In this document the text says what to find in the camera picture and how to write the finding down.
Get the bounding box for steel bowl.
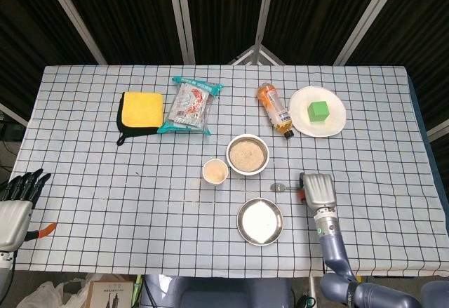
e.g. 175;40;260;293
226;133;270;177

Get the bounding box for white paper cup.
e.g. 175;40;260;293
202;159;229;186

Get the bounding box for blue-grey robot torso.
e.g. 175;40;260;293
140;274;294;308

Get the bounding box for clear snack packet teal ends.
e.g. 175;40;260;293
156;76;225;137

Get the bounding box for silver metal stand foot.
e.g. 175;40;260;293
227;43;285;66

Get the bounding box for round steel plate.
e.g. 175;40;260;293
236;197;284;246

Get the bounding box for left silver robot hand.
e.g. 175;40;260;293
0;168;58;253

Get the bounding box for green cube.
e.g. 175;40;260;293
307;100;332;123

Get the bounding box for orange drink bottle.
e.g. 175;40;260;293
257;82;295;140

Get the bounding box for white paper plate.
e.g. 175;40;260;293
288;86;347;138

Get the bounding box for brown cardboard box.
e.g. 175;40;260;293
86;280;136;308

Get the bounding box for green cable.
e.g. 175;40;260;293
131;274;143;308

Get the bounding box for clear plastic bag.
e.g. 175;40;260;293
19;276;95;308

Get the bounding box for white checked tablecloth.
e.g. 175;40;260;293
2;64;449;279

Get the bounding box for yellow and black cloth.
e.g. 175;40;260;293
116;91;165;147

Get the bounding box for dark folding screen white frame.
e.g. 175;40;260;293
0;0;449;140

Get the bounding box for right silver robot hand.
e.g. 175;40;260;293
297;172;337;213

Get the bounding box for small metal spoon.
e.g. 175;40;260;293
269;182;304;194

